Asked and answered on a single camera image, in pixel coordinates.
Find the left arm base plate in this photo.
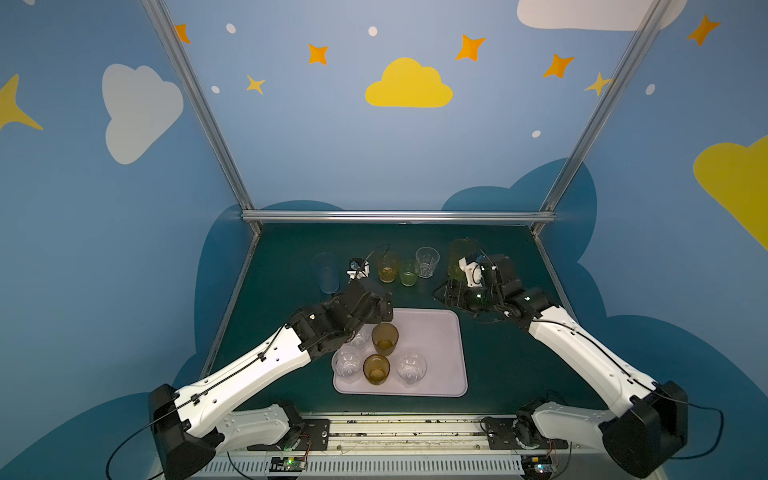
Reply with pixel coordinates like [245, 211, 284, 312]
[280, 418, 330, 452]

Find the right green circuit board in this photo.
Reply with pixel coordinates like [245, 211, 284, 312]
[520, 456, 554, 480]

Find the frosted blue tall cup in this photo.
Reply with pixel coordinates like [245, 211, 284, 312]
[311, 252, 339, 294]

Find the lilac plastic tray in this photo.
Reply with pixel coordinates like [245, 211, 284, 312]
[333, 308, 468, 398]

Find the green circuit board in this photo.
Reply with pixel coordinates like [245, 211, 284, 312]
[268, 457, 307, 474]
[520, 456, 554, 480]

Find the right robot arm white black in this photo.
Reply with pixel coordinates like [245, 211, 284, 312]
[434, 253, 688, 478]

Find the clear smooth glass rear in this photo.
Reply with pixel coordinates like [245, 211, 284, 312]
[415, 246, 440, 279]

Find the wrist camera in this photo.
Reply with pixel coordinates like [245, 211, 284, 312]
[346, 257, 370, 281]
[458, 255, 483, 288]

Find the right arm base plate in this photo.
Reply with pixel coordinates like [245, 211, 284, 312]
[480, 416, 569, 450]

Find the aluminium frame right post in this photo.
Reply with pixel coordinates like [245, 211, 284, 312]
[531, 0, 672, 239]

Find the aluminium frame horizontal bar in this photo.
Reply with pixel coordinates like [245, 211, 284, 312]
[241, 209, 556, 224]

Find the aluminium frame left post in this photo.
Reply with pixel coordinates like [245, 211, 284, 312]
[142, 0, 253, 214]

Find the aluminium frame post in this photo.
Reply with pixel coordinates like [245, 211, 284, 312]
[531, 0, 672, 239]
[142, 0, 253, 214]

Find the clear faceted glass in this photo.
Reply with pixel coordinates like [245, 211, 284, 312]
[332, 347, 363, 383]
[346, 331, 371, 352]
[396, 352, 428, 387]

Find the dark amber dimpled glass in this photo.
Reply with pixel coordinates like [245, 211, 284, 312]
[371, 322, 399, 356]
[363, 354, 391, 385]

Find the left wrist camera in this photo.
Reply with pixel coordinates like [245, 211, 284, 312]
[346, 257, 370, 281]

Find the yellow amber smooth glass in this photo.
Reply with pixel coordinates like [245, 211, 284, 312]
[376, 252, 400, 284]

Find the left green circuit board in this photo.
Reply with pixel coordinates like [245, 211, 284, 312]
[268, 457, 307, 474]

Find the tall green yellow glass rear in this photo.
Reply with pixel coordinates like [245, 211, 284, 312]
[448, 239, 478, 285]

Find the aluminium rail front base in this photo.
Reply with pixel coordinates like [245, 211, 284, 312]
[188, 411, 629, 479]

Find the pale green small glass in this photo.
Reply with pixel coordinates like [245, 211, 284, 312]
[399, 258, 419, 287]

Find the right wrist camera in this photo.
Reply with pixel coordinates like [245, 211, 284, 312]
[458, 255, 483, 288]

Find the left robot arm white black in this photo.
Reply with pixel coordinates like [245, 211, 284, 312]
[149, 278, 394, 479]

